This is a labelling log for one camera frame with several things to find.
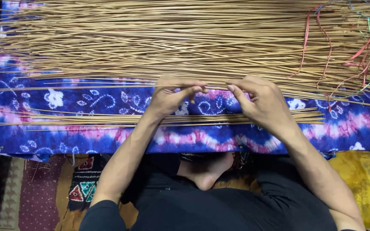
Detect person's left hand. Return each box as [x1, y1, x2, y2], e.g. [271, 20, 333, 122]
[146, 76, 210, 121]

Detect person's right hand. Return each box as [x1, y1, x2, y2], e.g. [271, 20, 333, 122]
[225, 75, 298, 137]

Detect single thin bamboo stick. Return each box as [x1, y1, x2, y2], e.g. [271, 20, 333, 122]
[0, 83, 231, 93]

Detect small bundle of bamboo sticks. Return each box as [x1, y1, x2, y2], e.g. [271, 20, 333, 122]
[0, 107, 325, 132]

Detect large heap of bamboo sticks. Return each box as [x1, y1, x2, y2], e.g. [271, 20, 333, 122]
[0, 0, 370, 109]

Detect person's bare foot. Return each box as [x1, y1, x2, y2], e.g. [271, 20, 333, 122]
[177, 152, 236, 192]

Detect blue pink tie-dye cloth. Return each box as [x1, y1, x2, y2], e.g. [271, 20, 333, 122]
[0, 0, 370, 162]

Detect black geometric patterned cloth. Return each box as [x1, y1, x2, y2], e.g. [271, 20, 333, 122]
[67, 154, 112, 213]

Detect person's black clothing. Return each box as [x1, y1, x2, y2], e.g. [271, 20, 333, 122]
[78, 152, 360, 231]

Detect yellow cloth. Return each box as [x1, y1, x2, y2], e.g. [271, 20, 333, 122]
[328, 150, 370, 230]

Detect maroon patterned rug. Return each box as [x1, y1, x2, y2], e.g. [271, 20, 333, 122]
[0, 154, 91, 231]

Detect bunch of coloured plastic strings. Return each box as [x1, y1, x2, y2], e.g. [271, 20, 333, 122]
[286, 0, 370, 112]

